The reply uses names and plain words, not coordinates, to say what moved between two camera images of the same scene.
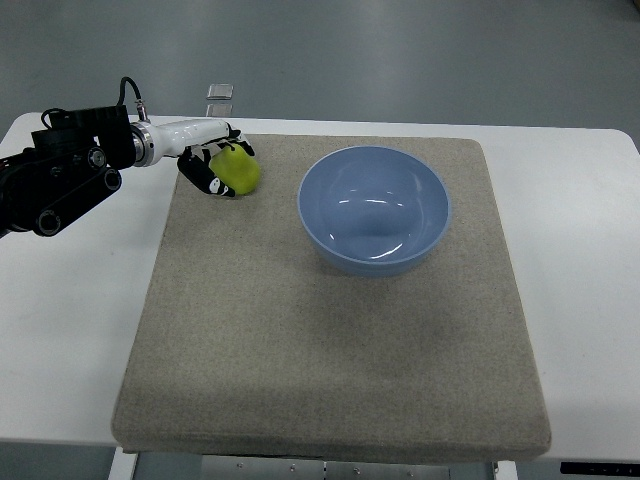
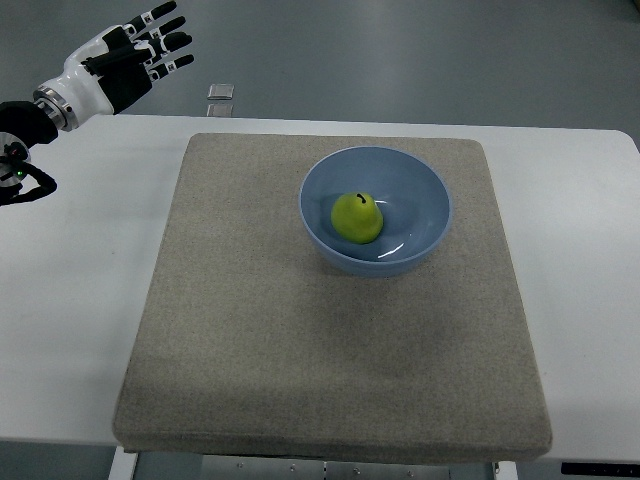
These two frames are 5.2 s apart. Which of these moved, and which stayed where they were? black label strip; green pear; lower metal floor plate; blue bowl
Moved: green pear
Stayed: lower metal floor plate; black label strip; blue bowl
